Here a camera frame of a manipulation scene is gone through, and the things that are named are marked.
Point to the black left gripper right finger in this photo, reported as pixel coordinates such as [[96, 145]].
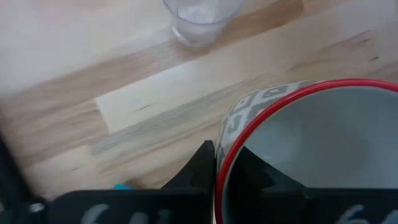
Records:
[[264, 202]]

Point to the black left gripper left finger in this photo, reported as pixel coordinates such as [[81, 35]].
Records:
[[186, 199]]

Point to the grey patterned red-rimmed mug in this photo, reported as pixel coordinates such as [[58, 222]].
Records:
[[311, 140]]

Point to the blue cloth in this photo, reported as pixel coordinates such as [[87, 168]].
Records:
[[124, 187]]

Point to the clear glass cup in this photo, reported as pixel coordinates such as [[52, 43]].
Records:
[[199, 28]]

